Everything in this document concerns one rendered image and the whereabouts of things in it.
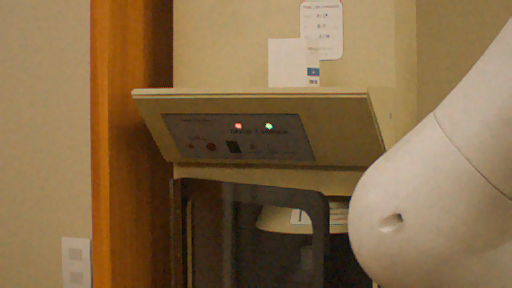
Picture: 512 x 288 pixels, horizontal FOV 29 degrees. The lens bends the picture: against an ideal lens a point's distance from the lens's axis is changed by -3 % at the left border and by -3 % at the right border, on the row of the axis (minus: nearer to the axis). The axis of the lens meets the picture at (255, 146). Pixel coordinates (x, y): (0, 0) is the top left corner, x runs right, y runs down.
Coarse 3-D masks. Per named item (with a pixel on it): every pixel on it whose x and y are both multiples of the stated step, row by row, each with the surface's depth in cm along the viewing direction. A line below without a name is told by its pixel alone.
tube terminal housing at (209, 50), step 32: (192, 0) 137; (224, 0) 135; (256, 0) 133; (288, 0) 131; (352, 0) 128; (384, 0) 126; (192, 32) 137; (224, 32) 135; (256, 32) 133; (288, 32) 131; (352, 32) 128; (384, 32) 126; (192, 64) 137; (224, 64) 135; (256, 64) 134; (320, 64) 130; (352, 64) 128; (384, 64) 126; (416, 64) 135; (416, 96) 136; (352, 192) 129
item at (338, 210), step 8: (328, 200) 135; (336, 200) 135; (344, 200) 135; (336, 208) 134; (344, 208) 135; (336, 216) 134; (344, 216) 134; (336, 224) 133; (344, 224) 134; (336, 232) 133; (344, 232) 133
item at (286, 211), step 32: (192, 192) 135; (224, 192) 129; (256, 192) 124; (288, 192) 119; (320, 192) 116; (192, 224) 135; (224, 224) 129; (256, 224) 124; (288, 224) 119; (320, 224) 115; (192, 256) 135; (224, 256) 130; (256, 256) 124; (288, 256) 120; (320, 256) 115
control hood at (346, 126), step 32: (160, 96) 127; (192, 96) 125; (224, 96) 123; (256, 96) 121; (288, 96) 120; (320, 96) 118; (352, 96) 117; (384, 96) 121; (160, 128) 132; (320, 128) 122; (352, 128) 121; (384, 128) 122; (192, 160) 135; (224, 160) 133; (256, 160) 131; (288, 160) 129; (320, 160) 127; (352, 160) 125
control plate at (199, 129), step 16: (176, 128) 130; (192, 128) 130; (208, 128) 129; (224, 128) 128; (256, 128) 126; (272, 128) 125; (288, 128) 124; (176, 144) 133; (224, 144) 130; (240, 144) 129; (256, 144) 128; (272, 144) 127; (304, 144) 125; (304, 160) 128
